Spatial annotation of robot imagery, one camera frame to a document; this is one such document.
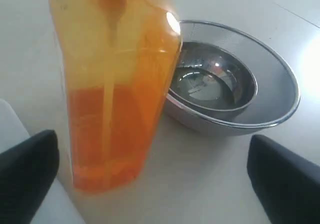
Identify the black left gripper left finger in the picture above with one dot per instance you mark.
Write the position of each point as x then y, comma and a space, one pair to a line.
27, 173

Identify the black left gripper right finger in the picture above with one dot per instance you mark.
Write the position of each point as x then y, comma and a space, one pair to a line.
286, 184

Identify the white rectangular plastic tray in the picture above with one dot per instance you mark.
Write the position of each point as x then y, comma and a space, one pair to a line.
56, 207

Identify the orange dish soap pump bottle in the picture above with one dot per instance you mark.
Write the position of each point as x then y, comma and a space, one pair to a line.
119, 58

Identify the stainless steel bowl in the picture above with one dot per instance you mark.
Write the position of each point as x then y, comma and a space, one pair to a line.
212, 81

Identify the stainless steel mesh colander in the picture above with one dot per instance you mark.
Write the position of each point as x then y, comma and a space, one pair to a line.
278, 94

